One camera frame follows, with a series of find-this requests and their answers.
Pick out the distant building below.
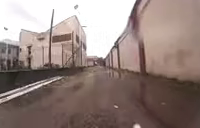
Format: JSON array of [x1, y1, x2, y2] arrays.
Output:
[[86, 55, 106, 67]]

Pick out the pale gabled building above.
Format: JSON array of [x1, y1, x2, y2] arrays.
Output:
[[18, 14, 88, 70]]

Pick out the robot's own part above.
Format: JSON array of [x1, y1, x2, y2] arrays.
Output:
[[132, 122, 142, 128]]

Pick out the dark utility pole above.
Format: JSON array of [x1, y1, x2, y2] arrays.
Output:
[[48, 8, 55, 69]]

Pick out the brown dirt road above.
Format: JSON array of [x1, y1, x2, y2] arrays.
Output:
[[0, 65, 200, 128]]

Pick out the low dark wall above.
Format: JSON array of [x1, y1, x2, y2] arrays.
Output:
[[0, 66, 88, 98]]

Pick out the pale concrete strips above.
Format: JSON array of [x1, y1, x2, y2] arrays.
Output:
[[0, 75, 65, 109]]

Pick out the long pale wall with pillars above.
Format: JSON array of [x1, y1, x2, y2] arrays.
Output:
[[104, 0, 200, 84]]

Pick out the grey building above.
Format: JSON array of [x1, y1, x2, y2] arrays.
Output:
[[0, 39, 21, 72]]

